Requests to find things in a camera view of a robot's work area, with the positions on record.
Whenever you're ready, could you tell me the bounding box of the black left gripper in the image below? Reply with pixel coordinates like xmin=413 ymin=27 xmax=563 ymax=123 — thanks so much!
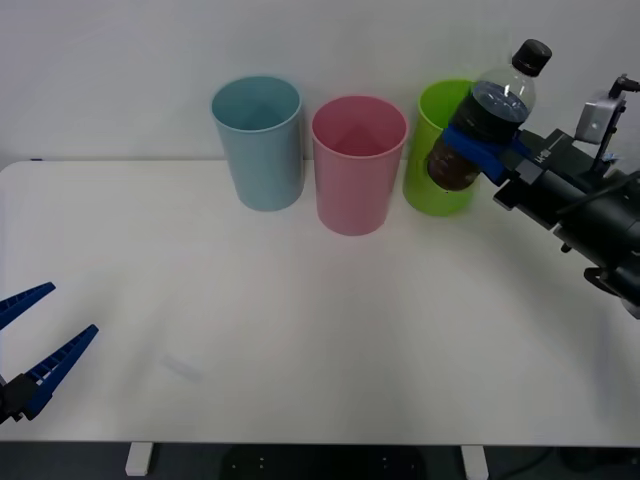
xmin=0 ymin=282 xmax=100 ymax=426

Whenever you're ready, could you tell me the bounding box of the pale blue plastic bin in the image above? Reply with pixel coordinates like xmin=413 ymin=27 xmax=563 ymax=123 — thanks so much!
xmin=210 ymin=75 xmax=306 ymax=213

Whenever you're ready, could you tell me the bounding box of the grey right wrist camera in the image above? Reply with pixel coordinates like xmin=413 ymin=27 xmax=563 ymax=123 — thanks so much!
xmin=575 ymin=73 xmax=640 ymax=176

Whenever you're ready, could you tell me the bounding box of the green plastic bin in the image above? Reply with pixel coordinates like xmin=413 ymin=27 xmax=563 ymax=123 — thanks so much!
xmin=402 ymin=78 xmax=484 ymax=218

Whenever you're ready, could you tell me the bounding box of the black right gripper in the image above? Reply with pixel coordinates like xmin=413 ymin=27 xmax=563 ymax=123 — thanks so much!
xmin=442 ymin=125 xmax=619 ymax=232

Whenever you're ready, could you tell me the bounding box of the white table leg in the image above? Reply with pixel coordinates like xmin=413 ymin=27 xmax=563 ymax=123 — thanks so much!
xmin=125 ymin=443 xmax=151 ymax=476
xmin=462 ymin=446 xmax=489 ymax=480

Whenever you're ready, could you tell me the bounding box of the pink plastic bin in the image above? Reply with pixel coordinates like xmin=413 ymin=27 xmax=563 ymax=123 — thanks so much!
xmin=310 ymin=95 xmax=411 ymax=237

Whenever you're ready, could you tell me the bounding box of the dark drink bottle black cap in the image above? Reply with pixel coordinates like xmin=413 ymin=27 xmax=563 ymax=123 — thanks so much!
xmin=425 ymin=38 xmax=554 ymax=194

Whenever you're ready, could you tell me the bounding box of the black camera cable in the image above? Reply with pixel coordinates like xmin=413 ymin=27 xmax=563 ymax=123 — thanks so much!
xmin=555 ymin=174 xmax=640 ymax=219

